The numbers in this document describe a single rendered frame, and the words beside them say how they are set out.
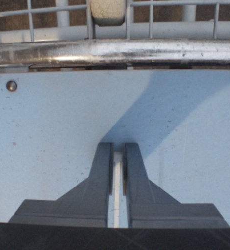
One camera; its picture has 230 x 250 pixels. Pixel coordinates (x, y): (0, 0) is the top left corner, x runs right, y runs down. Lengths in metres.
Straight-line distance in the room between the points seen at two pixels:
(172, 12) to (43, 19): 0.49
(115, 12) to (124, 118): 0.09
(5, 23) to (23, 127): 0.75
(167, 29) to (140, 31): 0.04
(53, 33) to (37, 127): 0.17
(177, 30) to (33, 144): 0.23
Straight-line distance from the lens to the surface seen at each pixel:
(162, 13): 0.76
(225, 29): 0.30
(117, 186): 0.18
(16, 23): 0.88
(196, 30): 0.29
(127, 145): 0.15
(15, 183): 0.21
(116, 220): 0.21
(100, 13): 0.18
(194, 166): 0.18
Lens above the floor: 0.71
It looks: 74 degrees down
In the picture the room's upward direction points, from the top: 160 degrees counter-clockwise
